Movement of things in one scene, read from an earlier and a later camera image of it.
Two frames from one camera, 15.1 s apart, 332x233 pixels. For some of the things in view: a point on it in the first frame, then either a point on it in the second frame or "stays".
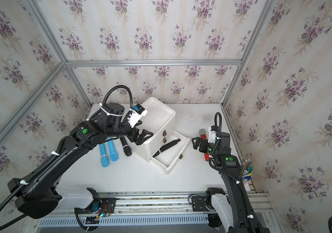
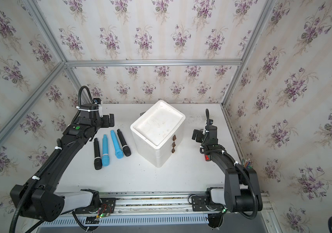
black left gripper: (133, 136) -> (106, 123)
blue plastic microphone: (105, 160) stays
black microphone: (127, 150) stays
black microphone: (164, 148) -> (97, 162)
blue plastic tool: (114, 156) -> (119, 153)
